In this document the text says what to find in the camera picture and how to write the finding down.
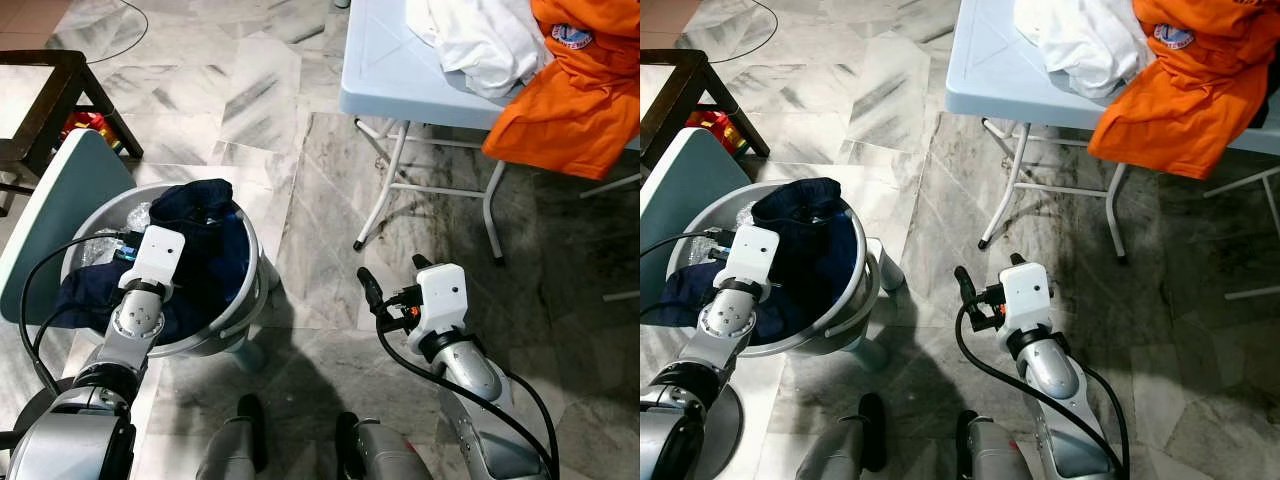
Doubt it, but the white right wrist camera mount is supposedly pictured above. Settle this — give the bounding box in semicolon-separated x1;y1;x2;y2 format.
405;263;469;336
997;262;1053;336

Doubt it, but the light blue folding table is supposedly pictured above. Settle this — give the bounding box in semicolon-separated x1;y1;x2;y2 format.
340;0;641;266
945;0;1280;301

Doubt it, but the robot left leg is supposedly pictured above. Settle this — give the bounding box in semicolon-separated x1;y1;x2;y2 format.
795;393;889;480
195;393;269;480

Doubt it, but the white shirt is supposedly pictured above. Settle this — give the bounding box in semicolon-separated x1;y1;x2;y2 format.
1012;0;1151;99
405;0;551;99

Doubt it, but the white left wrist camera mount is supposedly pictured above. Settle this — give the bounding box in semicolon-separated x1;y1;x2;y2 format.
118;225;187;293
712;225;781;293

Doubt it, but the red yellow package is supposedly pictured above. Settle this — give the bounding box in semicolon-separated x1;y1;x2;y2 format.
62;110;126;151
685;110;746;151

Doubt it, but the robot right leg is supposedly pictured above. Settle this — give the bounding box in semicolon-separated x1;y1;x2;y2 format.
955;410;1046;480
335;410;436;480

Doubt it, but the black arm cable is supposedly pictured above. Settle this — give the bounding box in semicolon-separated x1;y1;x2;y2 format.
18;232;136;396
955;300;1131;476
640;230;726;261
372;300;561;476

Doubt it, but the orange shirt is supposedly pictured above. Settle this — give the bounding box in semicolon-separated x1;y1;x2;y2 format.
482;0;641;181
1088;0;1280;181

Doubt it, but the pale teal plastic panel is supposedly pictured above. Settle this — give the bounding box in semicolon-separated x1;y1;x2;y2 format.
640;128;753;311
0;128;138;323

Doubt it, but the grey plastic bucket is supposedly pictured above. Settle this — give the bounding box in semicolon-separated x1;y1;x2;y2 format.
665;180;906;373
60;182;286;373

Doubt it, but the robot leg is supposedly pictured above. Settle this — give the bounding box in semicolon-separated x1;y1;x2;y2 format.
335;410;436;480
795;393;889;480
195;393;269;480
955;410;1046;480

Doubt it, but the clear plastic bag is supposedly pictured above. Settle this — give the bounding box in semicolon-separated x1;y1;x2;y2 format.
75;200;151;266
685;200;756;263

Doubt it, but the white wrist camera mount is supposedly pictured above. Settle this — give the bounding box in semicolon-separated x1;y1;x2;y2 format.
997;262;1053;336
118;225;187;293
405;263;469;336
712;225;781;293

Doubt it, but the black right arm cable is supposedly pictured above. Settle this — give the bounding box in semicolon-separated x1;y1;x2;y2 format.
955;300;1131;476
372;300;561;476

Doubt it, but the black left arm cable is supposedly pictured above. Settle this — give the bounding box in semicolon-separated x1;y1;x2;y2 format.
18;232;136;396
640;230;726;261

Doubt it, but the dark wooden table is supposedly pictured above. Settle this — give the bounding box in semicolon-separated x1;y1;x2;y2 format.
0;50;144;216
640;48;771;171

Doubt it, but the navy blue garment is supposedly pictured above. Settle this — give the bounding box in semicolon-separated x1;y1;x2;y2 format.
55;178;251;346
660;178;861;346

